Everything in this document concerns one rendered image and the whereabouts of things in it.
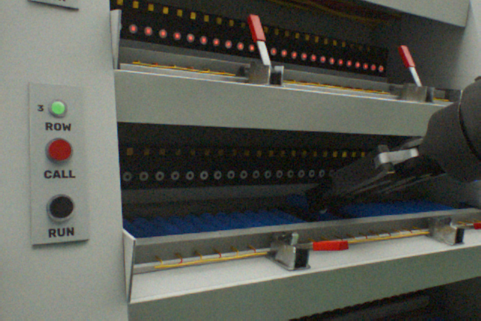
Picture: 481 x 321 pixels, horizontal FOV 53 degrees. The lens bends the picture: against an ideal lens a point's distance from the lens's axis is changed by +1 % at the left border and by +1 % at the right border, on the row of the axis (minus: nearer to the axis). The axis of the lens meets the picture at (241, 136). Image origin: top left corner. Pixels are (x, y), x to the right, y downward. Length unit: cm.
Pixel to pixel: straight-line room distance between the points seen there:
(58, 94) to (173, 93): 10
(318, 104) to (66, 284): 32
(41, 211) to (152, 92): 14
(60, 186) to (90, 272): 7
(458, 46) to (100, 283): 69
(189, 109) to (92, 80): 10
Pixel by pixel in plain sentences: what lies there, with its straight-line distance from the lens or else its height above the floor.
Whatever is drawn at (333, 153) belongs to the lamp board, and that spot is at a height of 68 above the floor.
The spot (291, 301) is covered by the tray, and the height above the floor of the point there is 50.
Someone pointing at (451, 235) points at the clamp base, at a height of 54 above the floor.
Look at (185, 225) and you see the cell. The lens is 53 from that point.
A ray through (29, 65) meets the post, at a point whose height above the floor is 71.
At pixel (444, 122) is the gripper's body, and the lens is 48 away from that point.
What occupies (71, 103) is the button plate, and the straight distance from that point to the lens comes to 41.
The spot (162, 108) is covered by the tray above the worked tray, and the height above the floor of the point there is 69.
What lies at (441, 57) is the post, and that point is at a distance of 91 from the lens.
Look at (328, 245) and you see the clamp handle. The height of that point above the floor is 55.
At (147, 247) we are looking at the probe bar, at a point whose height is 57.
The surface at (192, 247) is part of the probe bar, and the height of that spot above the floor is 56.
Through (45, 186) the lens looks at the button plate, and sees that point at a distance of 39.
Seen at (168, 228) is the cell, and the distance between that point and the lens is 52.
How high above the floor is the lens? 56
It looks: 13 degrees up
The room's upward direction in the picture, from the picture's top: 7 degrees counter-clockwise
